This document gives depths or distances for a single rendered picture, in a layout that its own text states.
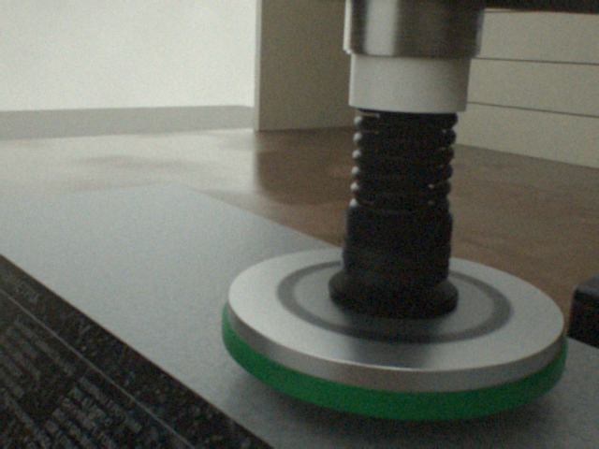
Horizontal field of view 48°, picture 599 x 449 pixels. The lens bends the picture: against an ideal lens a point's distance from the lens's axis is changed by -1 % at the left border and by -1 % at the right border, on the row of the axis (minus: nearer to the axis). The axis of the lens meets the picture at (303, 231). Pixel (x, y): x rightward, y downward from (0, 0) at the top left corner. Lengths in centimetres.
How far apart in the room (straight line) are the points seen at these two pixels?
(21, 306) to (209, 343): 21
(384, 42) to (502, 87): 750
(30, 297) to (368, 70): 38
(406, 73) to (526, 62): 733
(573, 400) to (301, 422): 18
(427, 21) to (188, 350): 27
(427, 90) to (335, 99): 889
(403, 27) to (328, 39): 876
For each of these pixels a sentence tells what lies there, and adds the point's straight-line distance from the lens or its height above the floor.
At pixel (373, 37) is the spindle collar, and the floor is 104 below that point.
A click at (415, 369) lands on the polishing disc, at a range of 35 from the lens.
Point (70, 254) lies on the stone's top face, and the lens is 72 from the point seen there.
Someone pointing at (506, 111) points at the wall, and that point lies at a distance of 783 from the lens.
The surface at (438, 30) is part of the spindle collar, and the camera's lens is 38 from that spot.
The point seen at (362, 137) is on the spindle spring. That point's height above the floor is 98.
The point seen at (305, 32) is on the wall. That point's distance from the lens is 890.
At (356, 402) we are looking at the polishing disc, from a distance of 35.
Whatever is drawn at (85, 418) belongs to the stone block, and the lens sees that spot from 50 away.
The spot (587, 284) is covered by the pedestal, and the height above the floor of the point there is 74.
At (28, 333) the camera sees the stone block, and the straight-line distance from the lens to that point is 61.
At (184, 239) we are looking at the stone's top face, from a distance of 76.
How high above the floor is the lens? 103
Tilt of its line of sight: 15 degrees down
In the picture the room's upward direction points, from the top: 2 degrees clockwise
